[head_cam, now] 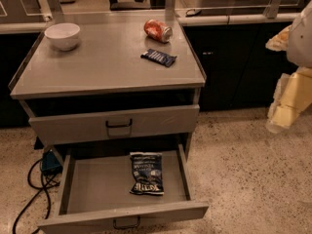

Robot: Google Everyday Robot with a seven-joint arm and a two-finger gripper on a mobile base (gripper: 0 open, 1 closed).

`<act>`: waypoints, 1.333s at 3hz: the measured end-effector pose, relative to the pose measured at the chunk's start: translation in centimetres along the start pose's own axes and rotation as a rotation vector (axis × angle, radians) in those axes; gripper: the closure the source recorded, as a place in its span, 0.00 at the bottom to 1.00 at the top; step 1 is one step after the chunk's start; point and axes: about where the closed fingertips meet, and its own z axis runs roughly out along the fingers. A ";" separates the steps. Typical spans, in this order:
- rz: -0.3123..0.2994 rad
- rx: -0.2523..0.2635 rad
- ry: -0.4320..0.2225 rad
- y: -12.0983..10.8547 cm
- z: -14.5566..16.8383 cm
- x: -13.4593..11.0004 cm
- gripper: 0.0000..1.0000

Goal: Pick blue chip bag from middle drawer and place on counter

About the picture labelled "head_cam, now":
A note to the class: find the black drawer handle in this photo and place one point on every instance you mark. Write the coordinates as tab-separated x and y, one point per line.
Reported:
116	126
124	223

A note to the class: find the blue candy bar wrapper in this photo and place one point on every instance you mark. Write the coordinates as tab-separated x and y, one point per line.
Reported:
158	57

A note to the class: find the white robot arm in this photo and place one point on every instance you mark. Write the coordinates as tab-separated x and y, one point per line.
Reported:
296	40

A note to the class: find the black top drawer handle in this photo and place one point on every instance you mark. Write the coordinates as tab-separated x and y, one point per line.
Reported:
116	126

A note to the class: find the closed top drawer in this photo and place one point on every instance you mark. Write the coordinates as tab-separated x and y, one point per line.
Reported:
62	129

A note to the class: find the grey drawer cabinet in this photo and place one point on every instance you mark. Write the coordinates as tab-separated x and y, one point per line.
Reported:
105	72

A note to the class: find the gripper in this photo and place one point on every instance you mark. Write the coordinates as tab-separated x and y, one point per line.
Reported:
300	43

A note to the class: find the white ceramic bowl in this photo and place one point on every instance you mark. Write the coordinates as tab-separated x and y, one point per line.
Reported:
63	36

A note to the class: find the red soda can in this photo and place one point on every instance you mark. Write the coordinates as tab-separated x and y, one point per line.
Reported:
158	31

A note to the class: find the open middle drawer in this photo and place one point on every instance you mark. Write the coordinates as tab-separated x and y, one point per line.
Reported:
95	188

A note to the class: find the blue power box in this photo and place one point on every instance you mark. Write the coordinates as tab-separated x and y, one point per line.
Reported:
50	165

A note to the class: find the black middle drawer handle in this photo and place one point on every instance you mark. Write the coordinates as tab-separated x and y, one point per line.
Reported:
124	223

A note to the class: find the dark base cabinets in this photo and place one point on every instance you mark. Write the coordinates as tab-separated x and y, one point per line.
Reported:
241	71

